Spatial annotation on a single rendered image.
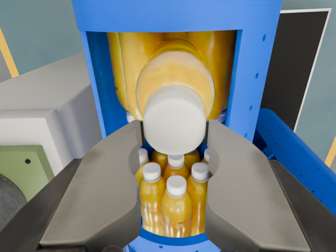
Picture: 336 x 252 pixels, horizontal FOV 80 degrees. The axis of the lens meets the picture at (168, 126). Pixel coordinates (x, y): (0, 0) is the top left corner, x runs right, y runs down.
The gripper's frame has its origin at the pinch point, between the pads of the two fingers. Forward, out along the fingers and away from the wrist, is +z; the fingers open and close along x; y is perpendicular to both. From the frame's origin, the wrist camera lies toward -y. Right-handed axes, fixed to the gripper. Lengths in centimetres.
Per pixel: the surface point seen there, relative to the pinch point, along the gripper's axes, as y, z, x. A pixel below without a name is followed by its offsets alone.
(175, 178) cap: 22.9, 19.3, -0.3
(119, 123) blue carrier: 15.2, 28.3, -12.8
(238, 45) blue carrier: -2.9, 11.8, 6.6
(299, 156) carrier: 51, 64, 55
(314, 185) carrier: 52, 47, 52
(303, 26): 2, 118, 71
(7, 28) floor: 0, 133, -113
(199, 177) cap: 24.1, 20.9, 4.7
